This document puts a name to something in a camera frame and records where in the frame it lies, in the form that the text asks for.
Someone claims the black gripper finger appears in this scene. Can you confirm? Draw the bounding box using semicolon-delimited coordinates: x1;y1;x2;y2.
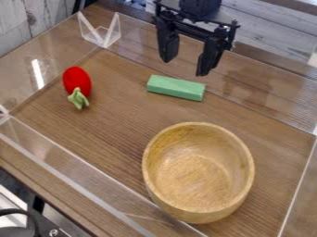
195;37;225;77
157;19;179;63

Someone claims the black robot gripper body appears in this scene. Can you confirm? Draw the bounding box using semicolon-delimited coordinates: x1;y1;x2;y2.
154;0;241;50

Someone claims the red plush strawberry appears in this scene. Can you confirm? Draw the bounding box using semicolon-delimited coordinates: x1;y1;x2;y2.
62;67;92;110

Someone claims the green rectangular block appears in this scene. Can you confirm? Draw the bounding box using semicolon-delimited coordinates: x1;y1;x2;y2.
146;75;206;101

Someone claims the wooden bowl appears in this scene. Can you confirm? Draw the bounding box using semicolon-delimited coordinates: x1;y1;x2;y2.
142;122;256;224

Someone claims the clear acrylic corner bracket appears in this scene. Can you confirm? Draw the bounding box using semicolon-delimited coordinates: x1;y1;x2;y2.
76;12;122;48

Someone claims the clear acrylic tray wall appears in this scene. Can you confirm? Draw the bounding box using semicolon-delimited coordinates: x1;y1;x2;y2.
0;106;208;237

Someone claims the black cable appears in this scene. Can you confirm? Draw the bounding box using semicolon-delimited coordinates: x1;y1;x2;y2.
0;208;42;237

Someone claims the black metal table bracket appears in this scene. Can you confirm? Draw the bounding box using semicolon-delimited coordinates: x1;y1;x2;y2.
27;195;71;237

